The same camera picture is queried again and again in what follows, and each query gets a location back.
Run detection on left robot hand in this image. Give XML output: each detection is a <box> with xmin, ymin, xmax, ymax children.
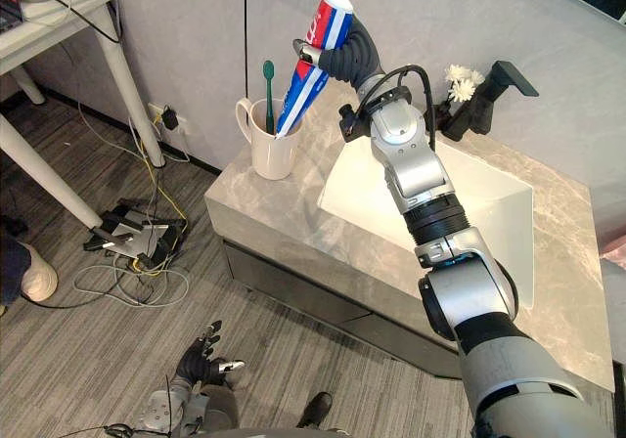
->
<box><xmin>175</xmin><ymin>319</ymin><xmax>246</xmax><ymax>388</ymax></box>

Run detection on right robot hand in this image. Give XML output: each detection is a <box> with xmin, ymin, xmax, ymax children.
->
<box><xmin>291</xmin><ymin>15</ymin><xmax>387</xmax><ymax>91</ymax></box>

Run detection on red blue toothpaste tube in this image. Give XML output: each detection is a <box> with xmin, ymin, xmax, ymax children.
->
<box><xmin>274</xmin><ymin>0</ymin><xmax>358</xmax><ymax>141</ymax></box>

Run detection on grey marble washtable cabinet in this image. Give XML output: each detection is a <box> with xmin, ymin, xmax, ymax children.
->
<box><xmin>203</xmin><ymin>83</ymin><xmax>616</xmax><ymax>393</ymax></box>

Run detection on green toothbrush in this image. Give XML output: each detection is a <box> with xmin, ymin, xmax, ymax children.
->
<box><xmin>262</xmin><ymin>60</ymin><xmax>277</xmax><ymax>136</ymax></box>

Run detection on white flowers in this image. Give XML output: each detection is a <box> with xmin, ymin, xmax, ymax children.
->
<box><xmin>444</xmin><ymin>64</ymin><xmax>485</xmax><ymax>103</ymax></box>

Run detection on cream ceramic mug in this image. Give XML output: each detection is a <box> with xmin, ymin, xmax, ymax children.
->
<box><xmin>235</xmin><ymin>96</ymin><xmax>304</xmax><ymax>181</ymax></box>

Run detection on black faucet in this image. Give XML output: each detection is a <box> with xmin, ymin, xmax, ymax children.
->
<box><xmin>442</xmin><ymin>60</ymin><xmax>540</xmax><ymax>142</ymax></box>

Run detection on black metal device on floor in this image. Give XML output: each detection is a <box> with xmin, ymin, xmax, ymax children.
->
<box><xmin>82</xmin><ymin>203</ymin><xmax>187</xmax><ymax>269</ymax></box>

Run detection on white sink basin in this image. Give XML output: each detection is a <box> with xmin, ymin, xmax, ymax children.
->
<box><xmin>317</xmin><ymin>134</ymin><xmax>535</xmax><ymax>309</ymax></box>

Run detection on person's foot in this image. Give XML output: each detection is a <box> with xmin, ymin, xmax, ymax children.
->
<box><xmin>14</xmin><ymin>241</ymin><xmax>60</xmax><ymax>303</ymax></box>

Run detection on white desk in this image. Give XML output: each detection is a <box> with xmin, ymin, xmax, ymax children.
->
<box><xmin>0</xmin><ymin>0</ymin><xmax>166</xmax><ymax>229</ymax></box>

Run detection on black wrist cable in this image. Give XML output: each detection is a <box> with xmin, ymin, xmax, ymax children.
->
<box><xmin>349</xmin><ymin>65</ymin><xmax>437</xmax><ymax>152</ymax></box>

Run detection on grey coiled cable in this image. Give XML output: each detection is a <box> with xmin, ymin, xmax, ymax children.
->
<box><xmin>72</xmin><ymin>261</ymin><xmax>191</xmax><ymax>308</ymax></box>

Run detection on black hanging cable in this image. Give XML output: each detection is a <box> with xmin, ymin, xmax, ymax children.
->
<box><xmin>242</xmin><ymin>0</ymin><xmax>250</xmax><ymax>98</ymax></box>

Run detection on yellow cable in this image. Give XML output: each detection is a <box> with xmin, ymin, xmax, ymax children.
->
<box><xmin>127</xmin><ymin>114</ymin><xmax>189</xmax><ymax>277</ymax></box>

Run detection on white wall socket strip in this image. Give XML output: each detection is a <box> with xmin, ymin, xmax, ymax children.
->
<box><xmin>147</xmin><ymin>101</ymin><xmax>190</xmax><ymax>135</ymax></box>

